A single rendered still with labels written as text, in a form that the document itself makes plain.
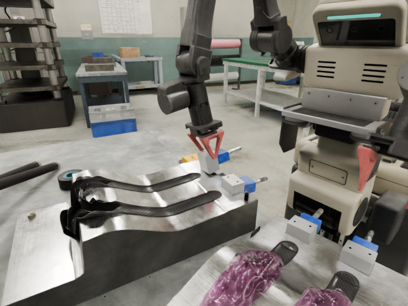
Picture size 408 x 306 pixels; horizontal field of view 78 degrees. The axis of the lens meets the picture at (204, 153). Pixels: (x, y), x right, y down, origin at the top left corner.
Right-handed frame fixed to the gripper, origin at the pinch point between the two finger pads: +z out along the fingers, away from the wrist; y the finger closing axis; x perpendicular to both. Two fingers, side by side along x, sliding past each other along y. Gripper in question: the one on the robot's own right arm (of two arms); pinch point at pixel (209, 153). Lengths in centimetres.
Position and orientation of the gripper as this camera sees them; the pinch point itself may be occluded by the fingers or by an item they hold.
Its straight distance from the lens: 71.3
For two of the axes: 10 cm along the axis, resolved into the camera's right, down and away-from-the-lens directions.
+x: 8.5, -3.5, 3.9
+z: 2.2, 9.1, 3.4
